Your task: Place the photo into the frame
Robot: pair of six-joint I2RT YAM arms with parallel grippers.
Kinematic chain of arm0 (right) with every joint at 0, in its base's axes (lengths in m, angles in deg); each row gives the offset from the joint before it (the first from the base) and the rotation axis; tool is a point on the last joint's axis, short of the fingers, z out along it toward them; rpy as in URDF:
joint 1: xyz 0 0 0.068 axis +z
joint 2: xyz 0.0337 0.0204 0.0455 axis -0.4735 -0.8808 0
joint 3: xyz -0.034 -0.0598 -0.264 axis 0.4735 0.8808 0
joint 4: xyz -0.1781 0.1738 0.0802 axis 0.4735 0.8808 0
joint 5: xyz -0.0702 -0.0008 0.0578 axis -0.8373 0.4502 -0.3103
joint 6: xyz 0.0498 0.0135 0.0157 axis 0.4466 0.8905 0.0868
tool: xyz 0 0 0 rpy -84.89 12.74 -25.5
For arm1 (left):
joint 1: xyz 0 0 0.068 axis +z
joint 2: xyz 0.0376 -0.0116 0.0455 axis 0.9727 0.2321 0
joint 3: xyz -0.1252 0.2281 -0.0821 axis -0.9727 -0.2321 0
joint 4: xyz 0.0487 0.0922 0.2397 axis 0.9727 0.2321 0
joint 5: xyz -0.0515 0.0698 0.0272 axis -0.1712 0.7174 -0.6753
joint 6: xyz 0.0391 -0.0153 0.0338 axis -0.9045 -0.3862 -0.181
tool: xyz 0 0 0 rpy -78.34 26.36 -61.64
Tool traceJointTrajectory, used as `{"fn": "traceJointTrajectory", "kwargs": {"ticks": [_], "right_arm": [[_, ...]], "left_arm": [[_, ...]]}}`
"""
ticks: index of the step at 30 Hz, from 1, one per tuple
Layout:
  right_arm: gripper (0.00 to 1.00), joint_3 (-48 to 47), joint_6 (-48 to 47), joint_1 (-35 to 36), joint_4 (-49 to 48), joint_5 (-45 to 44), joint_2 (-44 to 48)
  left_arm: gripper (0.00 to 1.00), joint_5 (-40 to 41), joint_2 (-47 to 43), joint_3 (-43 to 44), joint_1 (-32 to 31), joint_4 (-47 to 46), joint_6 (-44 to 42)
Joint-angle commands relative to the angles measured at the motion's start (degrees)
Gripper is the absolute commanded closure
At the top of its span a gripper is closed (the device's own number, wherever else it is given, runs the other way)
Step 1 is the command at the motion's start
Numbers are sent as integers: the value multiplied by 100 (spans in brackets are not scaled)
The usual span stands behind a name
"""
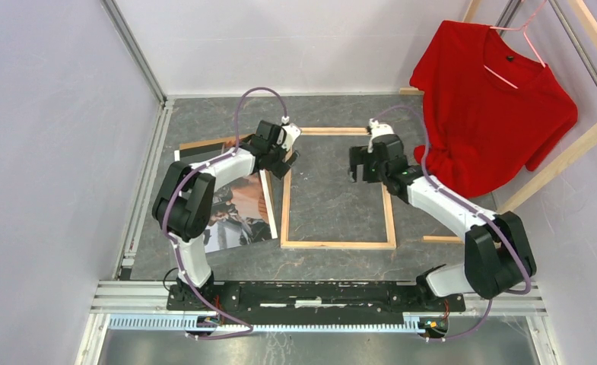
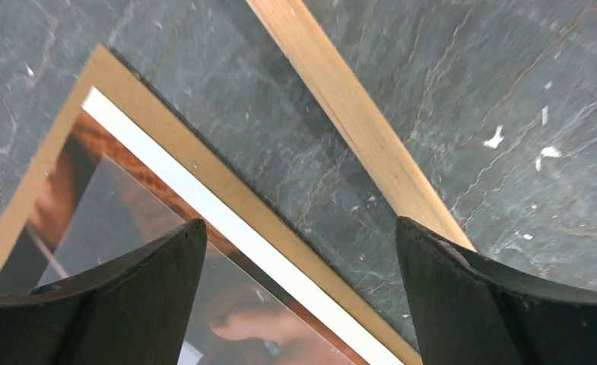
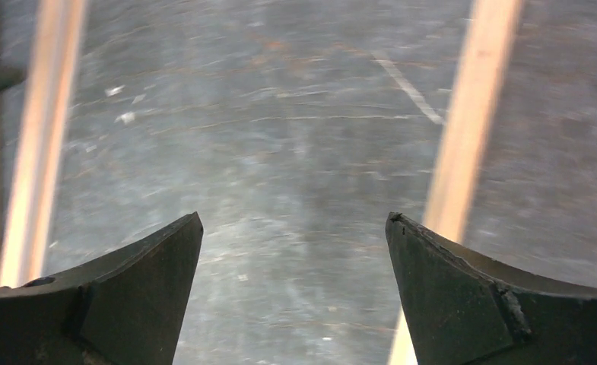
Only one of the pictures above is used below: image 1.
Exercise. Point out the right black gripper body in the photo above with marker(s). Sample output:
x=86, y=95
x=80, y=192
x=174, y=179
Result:
x=382, y=172

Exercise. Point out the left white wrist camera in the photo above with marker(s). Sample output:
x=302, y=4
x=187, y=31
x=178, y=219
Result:
x=290, y=132

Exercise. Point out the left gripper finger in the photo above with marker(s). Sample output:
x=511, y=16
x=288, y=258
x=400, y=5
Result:
x=291, y=156
x=281, y=167

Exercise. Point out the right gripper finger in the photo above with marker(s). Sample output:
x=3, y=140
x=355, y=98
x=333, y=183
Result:
x=356, y=158
x=370, y=173

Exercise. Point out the colour photo print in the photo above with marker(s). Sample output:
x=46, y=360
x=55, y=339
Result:
x=241, y=214

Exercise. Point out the white wooden picture frame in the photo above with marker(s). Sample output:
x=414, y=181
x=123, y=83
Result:
x=285, y=243

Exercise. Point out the red t-shirt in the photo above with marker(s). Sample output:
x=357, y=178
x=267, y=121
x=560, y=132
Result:
x=489, y=111

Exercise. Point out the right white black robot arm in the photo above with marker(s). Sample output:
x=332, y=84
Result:
x=497, y=255

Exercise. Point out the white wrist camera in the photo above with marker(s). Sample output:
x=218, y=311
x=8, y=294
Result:
x=377, y=129
x=290, y=132

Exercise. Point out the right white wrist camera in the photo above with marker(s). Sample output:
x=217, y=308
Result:
x=377, y=129

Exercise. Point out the wooden clothes rack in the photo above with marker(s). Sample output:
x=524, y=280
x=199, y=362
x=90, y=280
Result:
x=555, y=166

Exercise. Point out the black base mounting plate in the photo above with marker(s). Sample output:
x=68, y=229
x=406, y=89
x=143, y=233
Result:
x=314, y=302

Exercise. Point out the brown cardboard backing board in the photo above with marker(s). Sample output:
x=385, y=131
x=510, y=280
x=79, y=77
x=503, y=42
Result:
x=202, y=147

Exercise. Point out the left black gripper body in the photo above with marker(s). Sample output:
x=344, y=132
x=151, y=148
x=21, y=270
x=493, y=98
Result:
x=275, y=151

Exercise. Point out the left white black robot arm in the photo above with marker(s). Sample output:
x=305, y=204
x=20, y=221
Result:
x=184, y=201

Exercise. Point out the aluminium rail frame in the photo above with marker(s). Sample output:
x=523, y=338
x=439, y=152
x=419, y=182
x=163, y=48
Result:
x=131, y=322

